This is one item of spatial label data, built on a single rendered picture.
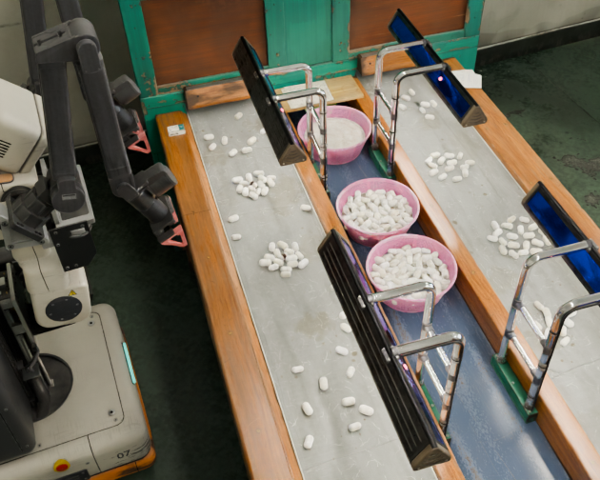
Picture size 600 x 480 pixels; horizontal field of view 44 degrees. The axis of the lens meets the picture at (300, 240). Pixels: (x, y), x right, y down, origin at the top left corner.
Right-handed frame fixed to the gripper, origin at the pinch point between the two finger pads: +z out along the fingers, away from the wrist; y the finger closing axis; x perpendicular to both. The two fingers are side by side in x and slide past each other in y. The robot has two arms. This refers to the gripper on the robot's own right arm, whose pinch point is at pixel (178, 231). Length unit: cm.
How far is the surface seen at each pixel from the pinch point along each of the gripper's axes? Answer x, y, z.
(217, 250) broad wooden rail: 0.1, 12.1, 25.9
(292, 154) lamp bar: -36.1, 9.3, 9.4
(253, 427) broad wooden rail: 8, -50, 22
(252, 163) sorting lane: -20, 50, 39
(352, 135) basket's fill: -54, 52, 58
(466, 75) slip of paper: -104, 65, 78
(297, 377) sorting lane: -4.7, -38.7, 31.2
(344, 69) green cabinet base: -67, 84, 56
